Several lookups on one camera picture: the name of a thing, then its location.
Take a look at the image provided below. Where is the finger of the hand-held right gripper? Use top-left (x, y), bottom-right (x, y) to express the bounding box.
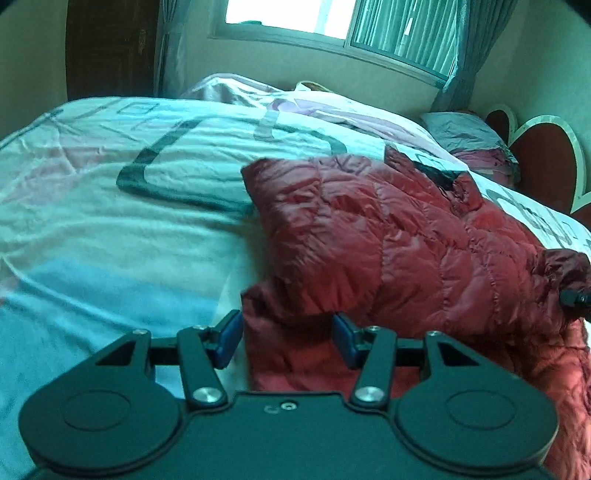
top-left (560, 285), bottom-right (591, 308)

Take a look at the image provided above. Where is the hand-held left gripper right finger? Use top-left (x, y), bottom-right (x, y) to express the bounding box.
top-left (332, 312), bottom-right (482, 411)

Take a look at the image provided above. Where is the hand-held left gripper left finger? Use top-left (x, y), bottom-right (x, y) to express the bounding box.
top-left (95, 309), bottom-right (243, 412)

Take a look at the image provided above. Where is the red down jacket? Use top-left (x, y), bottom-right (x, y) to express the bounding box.
top-left (240, 147), bottom-right (591, 480)

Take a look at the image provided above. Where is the red and white headboard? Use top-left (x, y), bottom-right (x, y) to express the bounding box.
top-left (484, 104), bottom-right (591, 219)

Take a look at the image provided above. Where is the bed with patterned sheet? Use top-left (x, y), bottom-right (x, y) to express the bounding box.
top-left (0, 95), bottom-right (591, 480)

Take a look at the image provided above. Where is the grey and pink pillow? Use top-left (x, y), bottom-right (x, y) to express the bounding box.
top-left (419, 110), bottom-right (523, 186)

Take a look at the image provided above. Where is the pink quilt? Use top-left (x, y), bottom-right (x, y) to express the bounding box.
top-left (180, 73), bottom-right (465, 160)

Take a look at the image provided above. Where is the yellow printed cloth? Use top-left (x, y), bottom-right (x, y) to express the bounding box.
top-left (294, 80), bottom-right (340, 94)

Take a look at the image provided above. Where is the grey curtain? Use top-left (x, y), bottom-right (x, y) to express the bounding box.
top-left (433, 0), bottom-right (528, 114)
top-left (154, 0), bottom-right (186, 99)

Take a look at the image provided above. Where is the window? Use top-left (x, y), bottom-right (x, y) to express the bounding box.
top-left (208, 0), bottom-right (463, 89)

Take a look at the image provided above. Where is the dark brown wardrobe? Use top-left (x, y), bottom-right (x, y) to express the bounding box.
top-left (65, 0), bottom-right (161, 102)

